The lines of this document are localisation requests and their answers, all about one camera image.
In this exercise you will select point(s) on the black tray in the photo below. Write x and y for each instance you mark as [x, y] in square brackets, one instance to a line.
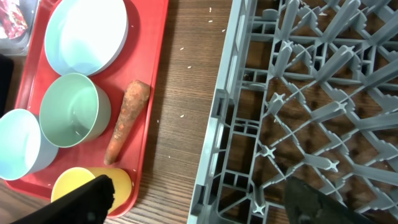
[6, 70]

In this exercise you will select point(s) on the clear plastic bin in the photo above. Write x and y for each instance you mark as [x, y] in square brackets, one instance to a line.
[20, 45]

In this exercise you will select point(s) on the orange carrot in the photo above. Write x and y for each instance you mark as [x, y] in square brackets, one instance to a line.
[135, 98]

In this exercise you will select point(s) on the red foil wrapper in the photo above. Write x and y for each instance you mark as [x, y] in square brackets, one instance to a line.
[12, 19]

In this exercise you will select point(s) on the grey dishwasher rack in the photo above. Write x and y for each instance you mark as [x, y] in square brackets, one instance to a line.
[305, 89]

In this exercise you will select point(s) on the light blue bowl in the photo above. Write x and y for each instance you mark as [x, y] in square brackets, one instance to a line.
[24, 148]

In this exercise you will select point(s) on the mint green bowl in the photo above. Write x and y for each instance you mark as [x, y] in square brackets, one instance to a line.
[74, 110]

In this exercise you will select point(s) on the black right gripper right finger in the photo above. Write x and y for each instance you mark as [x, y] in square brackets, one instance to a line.
[306, 205]

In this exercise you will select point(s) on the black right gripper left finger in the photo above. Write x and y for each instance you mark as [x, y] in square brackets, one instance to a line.
[88, 204]

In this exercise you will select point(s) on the light blue plate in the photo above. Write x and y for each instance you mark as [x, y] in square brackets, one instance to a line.
[85, 36]

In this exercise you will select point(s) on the yellow plastic cup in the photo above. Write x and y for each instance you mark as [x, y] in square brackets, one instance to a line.
[75, 177]

